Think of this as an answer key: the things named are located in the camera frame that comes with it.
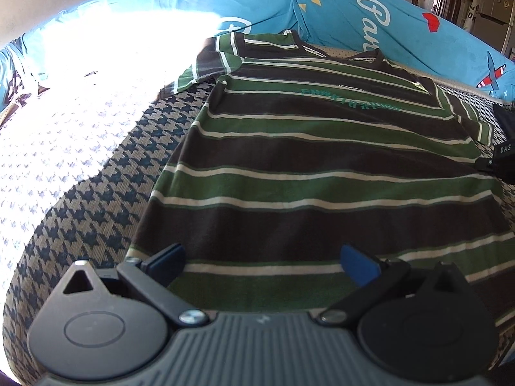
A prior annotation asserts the grey refrigerator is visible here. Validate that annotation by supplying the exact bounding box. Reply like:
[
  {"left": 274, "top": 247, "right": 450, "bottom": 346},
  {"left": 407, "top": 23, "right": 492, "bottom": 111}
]
[{"left": 459, "top": 0, "right": 515, "bottom": 53}]

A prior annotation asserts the houndstooth woven mat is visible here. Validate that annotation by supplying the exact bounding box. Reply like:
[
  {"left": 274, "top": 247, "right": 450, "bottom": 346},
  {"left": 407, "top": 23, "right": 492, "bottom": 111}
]
[{"left": 0, "top": 44, "right": 515, "bottom": 386}]

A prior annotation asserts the blue printed quilt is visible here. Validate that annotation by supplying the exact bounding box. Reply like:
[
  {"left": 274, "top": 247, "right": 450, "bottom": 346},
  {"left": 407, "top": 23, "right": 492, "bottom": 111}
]
[{"left": 0, "top": 0, "right": 515, "bottom": 109}]

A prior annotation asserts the green brown striped t-shirt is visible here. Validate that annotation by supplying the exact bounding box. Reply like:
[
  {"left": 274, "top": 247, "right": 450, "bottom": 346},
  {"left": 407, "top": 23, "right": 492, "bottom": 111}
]
[{"left": 125, "top": 29, "right": 515, "bottom": 326}]

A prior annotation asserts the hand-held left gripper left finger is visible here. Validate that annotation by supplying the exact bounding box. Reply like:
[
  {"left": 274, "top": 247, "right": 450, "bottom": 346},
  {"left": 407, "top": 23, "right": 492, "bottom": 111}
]
[{"left": 60, "top": 243, "right": 209, "bottom": 327}]

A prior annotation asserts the black folded cloth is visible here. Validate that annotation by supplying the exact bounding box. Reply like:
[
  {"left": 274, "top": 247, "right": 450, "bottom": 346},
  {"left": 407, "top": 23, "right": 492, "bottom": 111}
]
[{"left": 492, "top": 102, "right": 515, "bottom": 134}]

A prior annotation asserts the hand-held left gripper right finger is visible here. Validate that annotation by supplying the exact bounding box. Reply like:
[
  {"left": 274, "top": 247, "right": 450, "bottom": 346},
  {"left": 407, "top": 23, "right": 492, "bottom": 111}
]
[{"left": 318, "top": 244, "right": 465, "bottom": 326}]

